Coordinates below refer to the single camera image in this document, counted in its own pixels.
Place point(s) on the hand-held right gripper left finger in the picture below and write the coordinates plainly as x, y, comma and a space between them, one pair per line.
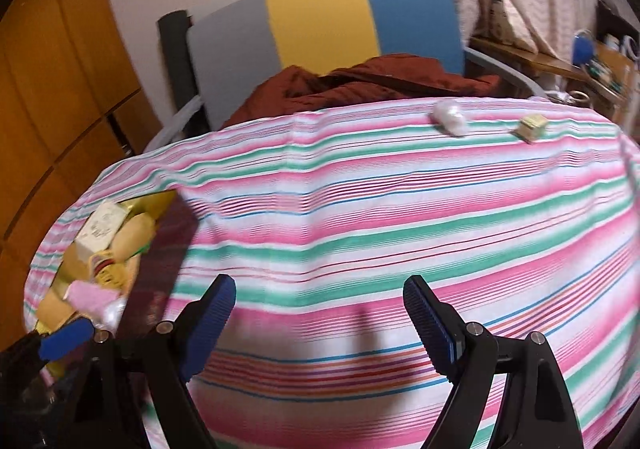
210, 324

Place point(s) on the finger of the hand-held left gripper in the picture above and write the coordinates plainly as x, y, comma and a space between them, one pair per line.
65, 339

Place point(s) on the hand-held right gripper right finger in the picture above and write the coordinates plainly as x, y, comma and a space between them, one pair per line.
430, 329

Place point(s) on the yellow plush toy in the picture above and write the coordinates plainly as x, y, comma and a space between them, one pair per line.
115, 276

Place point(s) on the gold tin box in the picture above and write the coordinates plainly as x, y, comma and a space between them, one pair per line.
165, 249

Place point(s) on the beige printed carton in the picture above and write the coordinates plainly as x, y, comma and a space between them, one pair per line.
102, 226

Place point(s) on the striped tablecloth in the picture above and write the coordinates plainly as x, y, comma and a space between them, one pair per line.
375, 209

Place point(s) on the large white plastic bag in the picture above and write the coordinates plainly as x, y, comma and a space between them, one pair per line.
450, 118

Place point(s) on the green white carton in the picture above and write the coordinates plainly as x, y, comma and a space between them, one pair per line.
531, 127

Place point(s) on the red-brown garment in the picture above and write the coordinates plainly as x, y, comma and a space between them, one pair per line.
350, 89

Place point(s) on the wooden desk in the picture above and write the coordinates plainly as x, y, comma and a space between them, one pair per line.
540, 60

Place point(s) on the blue plastic chair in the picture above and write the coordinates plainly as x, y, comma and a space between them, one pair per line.
582, 49

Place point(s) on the grey yellow blue chair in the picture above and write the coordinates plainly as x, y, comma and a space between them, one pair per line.
320, 19

